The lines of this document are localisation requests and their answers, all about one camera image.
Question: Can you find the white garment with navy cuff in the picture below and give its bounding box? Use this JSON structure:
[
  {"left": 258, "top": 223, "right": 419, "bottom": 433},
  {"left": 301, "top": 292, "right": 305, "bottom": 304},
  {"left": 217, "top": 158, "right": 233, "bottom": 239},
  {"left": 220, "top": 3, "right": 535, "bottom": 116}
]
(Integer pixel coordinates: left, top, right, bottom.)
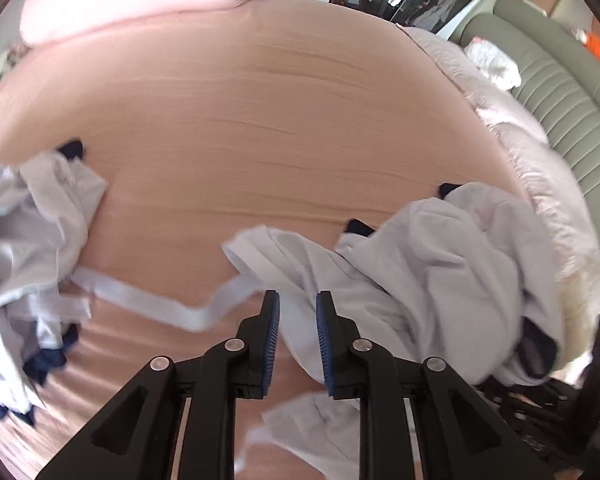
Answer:
[{"left": 0, "top": 139, "right": 110, "bottom": 361}]

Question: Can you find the pale pink quilt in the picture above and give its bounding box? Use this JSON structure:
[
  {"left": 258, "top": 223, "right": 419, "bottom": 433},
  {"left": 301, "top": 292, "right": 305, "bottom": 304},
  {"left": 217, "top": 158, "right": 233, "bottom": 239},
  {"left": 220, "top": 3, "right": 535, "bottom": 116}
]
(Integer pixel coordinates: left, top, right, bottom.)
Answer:
[{"left": 405, "top": 25, "right": 600, "bottom": 321}]

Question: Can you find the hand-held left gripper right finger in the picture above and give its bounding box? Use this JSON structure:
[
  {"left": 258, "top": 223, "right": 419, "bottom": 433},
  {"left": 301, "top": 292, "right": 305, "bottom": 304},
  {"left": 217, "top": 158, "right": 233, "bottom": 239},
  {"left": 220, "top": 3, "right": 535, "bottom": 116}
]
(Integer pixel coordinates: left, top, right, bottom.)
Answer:
[{"left": 316, "top": 290, "right": 556, "bottom": 480}]

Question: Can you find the pile of pale clothes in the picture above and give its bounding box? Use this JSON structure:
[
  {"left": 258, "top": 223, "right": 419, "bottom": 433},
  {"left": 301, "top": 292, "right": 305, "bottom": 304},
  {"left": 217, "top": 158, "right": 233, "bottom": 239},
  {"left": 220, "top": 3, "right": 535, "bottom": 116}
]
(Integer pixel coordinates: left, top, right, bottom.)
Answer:
[{"left": 0, "top": 42, "right": 31, "bottom": 91}]

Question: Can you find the navy blue garment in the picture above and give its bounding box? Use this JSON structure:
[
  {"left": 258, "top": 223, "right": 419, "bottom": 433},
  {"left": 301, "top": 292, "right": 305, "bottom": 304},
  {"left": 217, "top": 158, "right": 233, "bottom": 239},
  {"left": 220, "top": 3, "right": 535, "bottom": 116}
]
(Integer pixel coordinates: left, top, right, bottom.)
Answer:
[{"left": 0, "top": 322, "right": 81, "bottom": 428}]

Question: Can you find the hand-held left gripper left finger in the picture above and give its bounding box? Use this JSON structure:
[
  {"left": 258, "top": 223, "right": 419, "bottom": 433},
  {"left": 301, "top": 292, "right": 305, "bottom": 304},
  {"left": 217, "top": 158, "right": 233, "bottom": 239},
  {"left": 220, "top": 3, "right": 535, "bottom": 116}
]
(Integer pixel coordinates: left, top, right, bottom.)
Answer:
[{"left": 35, "top": 290, "right": 281, "bottom": 480}]

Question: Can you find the pink sheeted bed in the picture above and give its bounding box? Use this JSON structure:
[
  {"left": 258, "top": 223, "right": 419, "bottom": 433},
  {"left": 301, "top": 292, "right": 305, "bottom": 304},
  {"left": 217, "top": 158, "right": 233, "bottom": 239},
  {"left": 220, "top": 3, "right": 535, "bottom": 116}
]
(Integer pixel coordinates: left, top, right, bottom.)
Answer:
[{"left": 0, "top": 0, "right": 546, "bottom": 480}]

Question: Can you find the cream folded blanket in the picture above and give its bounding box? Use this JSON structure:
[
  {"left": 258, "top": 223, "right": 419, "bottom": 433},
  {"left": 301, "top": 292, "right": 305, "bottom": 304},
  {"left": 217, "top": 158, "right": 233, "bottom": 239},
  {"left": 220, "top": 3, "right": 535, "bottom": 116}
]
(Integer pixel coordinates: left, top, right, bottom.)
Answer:
[{"left": 555, "top": 260, "right": 600, "bottom": 361}]

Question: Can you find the white cloth on sofa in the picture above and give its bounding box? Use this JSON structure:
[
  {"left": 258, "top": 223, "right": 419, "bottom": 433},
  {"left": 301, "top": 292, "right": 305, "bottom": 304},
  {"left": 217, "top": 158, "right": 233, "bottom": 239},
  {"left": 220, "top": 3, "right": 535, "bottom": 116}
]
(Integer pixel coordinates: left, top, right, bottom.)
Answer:
[{"left": 464, "top": 37, "right": 522, "bottom": 91}]

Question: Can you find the grey-green padded headboard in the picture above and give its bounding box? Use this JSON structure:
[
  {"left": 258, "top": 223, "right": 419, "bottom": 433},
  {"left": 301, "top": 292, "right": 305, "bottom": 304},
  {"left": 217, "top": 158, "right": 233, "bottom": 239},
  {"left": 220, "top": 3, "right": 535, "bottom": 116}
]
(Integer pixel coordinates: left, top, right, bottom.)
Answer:
[{"left": 450, "top": 0, "right": 600, "bottom": 211}]

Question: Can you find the orange plush toy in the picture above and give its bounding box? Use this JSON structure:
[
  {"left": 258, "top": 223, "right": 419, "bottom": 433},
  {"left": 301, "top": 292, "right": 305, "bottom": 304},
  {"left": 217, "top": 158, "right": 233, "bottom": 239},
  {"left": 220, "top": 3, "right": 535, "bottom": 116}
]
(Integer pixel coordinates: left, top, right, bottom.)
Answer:
[{"left": 575, "top": 27, "right": 600, "bottom": 76}]

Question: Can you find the white shirt with navy trim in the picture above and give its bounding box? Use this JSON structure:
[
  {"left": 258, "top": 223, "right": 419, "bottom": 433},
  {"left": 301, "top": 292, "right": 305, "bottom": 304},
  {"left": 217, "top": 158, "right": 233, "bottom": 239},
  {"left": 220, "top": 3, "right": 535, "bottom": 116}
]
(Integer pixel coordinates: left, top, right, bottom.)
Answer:
[{"left": 72, "top": 182, "right": 566, "bottom": 480}]

